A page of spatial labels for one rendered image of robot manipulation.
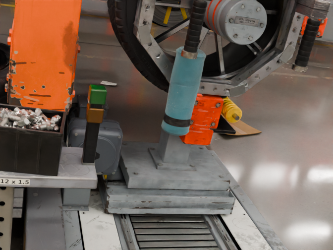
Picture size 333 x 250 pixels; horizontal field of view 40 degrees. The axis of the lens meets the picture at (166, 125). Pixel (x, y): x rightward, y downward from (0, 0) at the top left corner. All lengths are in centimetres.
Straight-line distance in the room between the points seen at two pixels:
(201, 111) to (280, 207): 82
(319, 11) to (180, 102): 46
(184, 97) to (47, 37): 42
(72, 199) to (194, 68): 68
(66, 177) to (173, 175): 65
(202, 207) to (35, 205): 61
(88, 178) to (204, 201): 69
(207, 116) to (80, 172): 54
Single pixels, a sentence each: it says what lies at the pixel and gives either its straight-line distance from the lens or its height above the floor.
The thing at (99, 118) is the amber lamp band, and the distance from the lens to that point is 114.
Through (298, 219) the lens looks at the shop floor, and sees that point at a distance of 213.
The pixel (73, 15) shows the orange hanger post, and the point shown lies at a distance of 122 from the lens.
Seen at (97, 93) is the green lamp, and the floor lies 65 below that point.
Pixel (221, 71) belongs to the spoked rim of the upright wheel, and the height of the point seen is 63.
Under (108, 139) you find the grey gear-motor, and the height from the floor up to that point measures 38.
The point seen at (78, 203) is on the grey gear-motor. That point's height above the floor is 9.
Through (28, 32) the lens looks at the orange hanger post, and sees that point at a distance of 122.
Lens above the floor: 102
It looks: 22 degrees down
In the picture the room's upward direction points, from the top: 12 degrees clockwise
